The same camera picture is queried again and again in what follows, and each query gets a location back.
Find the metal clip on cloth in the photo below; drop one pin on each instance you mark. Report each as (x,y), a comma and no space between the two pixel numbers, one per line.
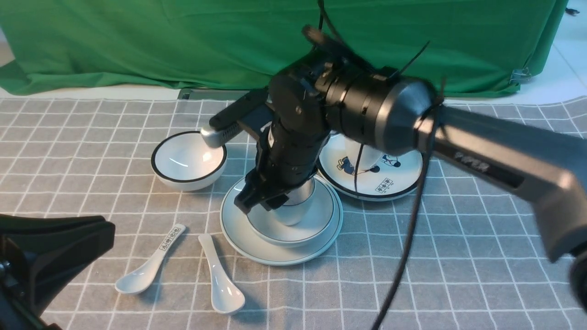
(520,76)

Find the black rimmed white cup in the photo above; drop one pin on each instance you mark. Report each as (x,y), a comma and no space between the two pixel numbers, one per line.
(366,157)

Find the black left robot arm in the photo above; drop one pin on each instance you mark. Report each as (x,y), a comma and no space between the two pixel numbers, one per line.
(39,258)

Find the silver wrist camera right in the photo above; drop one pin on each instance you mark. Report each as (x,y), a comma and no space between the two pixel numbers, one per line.
(249,114)

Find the white spoon with print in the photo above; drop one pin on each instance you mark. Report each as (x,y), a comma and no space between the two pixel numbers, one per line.
(141,278)

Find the grey checked tablecloth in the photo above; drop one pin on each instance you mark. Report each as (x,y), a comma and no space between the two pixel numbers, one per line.
(477,262)

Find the cartoon printed black rimmed plate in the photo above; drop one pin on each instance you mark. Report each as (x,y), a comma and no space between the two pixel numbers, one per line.
(393,176)

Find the plain white plate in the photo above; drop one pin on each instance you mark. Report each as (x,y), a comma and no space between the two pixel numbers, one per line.
(239,234)

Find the plain white spoon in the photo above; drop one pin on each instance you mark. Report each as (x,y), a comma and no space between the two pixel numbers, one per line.
(226,298)

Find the green backdrop cloth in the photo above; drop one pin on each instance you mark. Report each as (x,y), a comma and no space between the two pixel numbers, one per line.
(236,44)

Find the thin rimmed white bowl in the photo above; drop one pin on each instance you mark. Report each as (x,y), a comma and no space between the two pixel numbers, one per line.
(315,222)

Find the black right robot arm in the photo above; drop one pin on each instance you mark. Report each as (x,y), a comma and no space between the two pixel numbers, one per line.
(333,89)

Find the black rimmed white bowl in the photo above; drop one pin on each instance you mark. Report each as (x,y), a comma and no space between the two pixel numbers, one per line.
(184,162)

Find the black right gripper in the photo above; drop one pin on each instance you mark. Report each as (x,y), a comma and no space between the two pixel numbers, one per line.
(285,160)

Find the plain white cup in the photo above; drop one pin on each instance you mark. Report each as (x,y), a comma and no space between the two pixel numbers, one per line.
(295,208)

